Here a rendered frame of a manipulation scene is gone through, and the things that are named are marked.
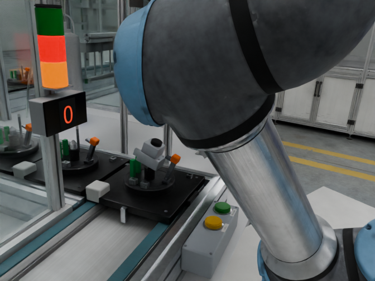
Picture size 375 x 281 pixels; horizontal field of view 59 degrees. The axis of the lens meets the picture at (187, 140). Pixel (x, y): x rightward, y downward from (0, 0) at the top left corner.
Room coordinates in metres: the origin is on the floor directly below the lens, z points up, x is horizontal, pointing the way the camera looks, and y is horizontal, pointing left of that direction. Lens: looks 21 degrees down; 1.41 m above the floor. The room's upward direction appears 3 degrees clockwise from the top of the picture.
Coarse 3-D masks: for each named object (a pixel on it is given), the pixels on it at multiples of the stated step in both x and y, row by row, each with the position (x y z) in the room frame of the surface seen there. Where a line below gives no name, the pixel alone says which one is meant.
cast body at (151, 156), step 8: (144, 144) 0.80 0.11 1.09; (152, 144) 0.79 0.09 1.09; (160, 144) 0.80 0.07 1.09; (136, 152) 0.82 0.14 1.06; (144, 152) 0.79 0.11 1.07; (152, 152) 0.79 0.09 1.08; (160, 152) 0.80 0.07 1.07; (144, 160) 0.79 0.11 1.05; (152, 160) 0.78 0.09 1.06; (160, 160) 0.79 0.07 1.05; (152, 168) 0.78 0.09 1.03
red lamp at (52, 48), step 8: (40, 40) 0.66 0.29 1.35; (48, 40) 0.65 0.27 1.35; (56, 40) 0.66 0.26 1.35; (64, 40) 0.68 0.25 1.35; (40, 48) 0.66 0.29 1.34; (48, 48) 0.65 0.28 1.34; (56, 48) 0.66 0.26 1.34; (64, 48) 0.68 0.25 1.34; (40, 56) 0.66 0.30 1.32; (48, 56) 0.65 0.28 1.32; (56, 56) 0.66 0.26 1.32; (64, 56) 0.68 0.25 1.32
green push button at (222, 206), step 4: (216, 204) 0.72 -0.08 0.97; (220, 204) 0.72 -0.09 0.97; (224, 204) 0.72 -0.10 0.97; (228, 204) 0.73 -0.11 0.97; (216, 208) 0.71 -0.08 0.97; (220, 208) 0.71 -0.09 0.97; (224, 208) 0.71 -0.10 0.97; (228, 208) 0.71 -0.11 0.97; (220, 212) 0.70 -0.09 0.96; (224, 212) 0.70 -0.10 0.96
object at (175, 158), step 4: (168, 156) 0.79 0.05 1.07; (172, 156) 0.78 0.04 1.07; (176, 156) 0.78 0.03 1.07; (172, 160) 0.78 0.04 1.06; (176, 160) 0.77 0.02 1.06; (172, 164) 0.78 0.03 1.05; (168, 168) 0.78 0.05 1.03; (172, 168) 0.78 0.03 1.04; (168, 172) 0.78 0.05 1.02; (168, 176) 0.78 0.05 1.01
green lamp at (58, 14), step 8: (40, 8) 0.65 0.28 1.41; (48, 8) 0.66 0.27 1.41; (56, 8) 0.67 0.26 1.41; (40, 16) 0.66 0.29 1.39; (48, 16) 0.66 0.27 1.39; (56, 16) 0.66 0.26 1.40; (40, 24) 0.66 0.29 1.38; (48, 24) 0.66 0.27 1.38; (56, 24) 0.66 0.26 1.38; (40, 32) 0.66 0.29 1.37; (48, 32) 0.65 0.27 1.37; (56, 32) 0.66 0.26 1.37
